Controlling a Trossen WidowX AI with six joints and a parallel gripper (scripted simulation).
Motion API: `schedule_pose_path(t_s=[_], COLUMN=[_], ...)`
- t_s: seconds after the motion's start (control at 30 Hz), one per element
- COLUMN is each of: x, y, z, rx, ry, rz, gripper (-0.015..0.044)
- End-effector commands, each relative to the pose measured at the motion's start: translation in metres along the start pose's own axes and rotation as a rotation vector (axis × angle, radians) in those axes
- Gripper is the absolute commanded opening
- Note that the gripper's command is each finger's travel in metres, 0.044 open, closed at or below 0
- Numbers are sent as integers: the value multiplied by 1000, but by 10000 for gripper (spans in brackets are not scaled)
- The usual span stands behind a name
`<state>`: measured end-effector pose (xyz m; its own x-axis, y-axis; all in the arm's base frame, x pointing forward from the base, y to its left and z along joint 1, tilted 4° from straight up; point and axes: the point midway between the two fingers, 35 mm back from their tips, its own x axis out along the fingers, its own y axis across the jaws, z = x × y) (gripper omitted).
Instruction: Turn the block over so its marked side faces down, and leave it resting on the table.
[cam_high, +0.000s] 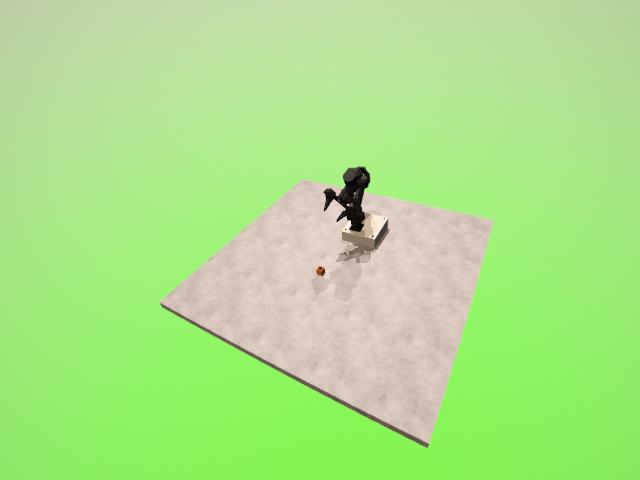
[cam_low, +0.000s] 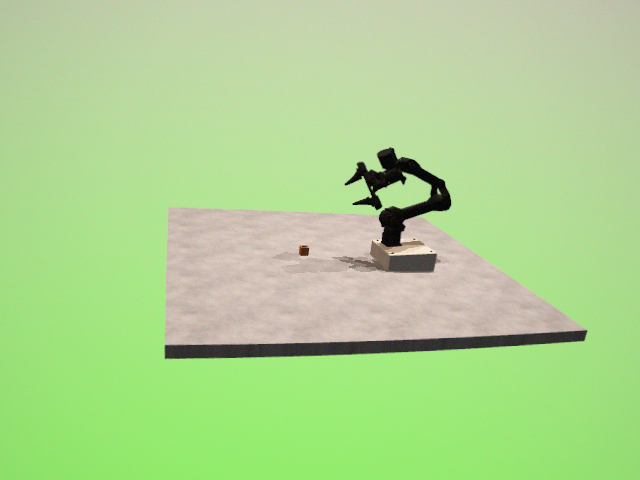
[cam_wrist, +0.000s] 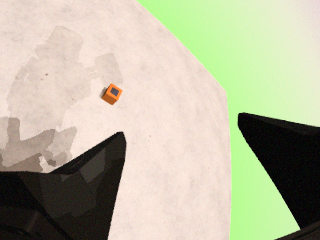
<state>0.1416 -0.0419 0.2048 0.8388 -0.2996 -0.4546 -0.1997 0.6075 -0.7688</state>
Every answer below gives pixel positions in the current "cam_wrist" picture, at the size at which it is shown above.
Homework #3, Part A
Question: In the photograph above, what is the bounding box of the orange block with dark square mark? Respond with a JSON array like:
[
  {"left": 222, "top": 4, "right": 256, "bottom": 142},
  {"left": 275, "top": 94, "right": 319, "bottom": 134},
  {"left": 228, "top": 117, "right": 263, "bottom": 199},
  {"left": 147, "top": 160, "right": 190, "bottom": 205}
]
[{"left": 100, "top": 84, "right": 121, "bottom": 104}]

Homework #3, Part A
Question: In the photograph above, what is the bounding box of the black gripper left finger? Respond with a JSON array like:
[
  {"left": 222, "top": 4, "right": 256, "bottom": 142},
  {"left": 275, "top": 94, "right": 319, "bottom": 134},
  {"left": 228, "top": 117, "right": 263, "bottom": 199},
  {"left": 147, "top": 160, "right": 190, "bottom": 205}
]
[{"left": 0, "top": 132, "right": 127, "bottom": 240}]

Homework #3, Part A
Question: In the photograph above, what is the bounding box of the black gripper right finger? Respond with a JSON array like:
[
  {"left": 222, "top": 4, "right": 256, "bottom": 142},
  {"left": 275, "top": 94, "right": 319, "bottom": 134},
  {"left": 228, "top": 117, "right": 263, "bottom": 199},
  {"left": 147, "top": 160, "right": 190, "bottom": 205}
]
[{"left": 237, "top": 112, "right": 320, "bottom": 229}]

